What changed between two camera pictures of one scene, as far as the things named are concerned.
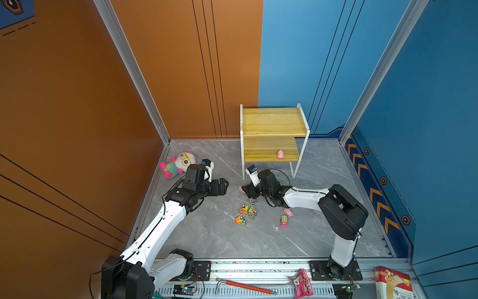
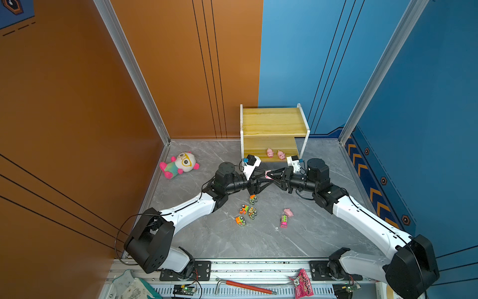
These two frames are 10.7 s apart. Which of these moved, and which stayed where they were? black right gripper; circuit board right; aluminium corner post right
Moved: black right gripper
Stayed: circuit board right; aluminium corner post right
